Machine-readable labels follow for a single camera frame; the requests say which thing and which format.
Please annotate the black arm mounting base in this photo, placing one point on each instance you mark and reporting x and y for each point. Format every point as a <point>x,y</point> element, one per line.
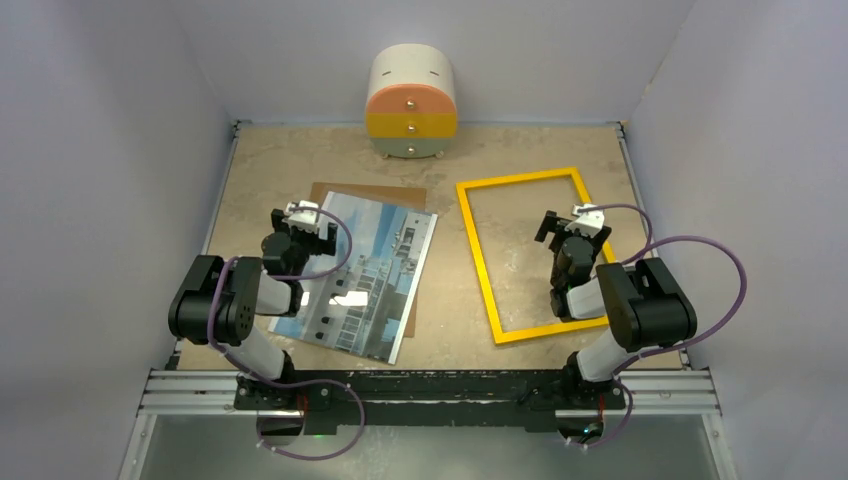
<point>536,400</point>

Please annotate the aluminium rail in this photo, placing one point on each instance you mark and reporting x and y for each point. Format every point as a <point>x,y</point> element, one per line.
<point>655,392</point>

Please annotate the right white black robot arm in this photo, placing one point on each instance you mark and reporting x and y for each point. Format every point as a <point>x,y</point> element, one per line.
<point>644,305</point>

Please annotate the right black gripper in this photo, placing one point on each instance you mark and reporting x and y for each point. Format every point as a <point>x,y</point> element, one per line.
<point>553,223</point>

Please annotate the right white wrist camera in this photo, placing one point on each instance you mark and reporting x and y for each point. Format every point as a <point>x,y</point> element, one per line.
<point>587,220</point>

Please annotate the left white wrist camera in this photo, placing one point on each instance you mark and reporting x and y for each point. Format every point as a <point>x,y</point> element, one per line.
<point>305,217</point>

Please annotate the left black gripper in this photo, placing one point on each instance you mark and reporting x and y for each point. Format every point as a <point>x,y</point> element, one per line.
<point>320,245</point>

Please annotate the brown frame backing board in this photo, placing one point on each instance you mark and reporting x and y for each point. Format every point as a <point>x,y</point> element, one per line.
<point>397,193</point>

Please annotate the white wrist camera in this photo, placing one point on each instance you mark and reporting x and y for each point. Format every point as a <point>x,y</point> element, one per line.
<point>587,220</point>
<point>305,217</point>

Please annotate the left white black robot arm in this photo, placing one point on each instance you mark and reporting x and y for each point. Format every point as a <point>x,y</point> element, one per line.
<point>218,300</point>

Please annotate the round three-drawer mini cabinet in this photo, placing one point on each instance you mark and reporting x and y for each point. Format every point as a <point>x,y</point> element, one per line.
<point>411,110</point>

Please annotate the yellow wooden picture frame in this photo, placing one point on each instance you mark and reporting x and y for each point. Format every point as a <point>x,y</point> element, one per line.
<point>500,337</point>

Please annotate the building photo print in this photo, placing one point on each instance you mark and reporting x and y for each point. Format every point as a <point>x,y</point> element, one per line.
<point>361,300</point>

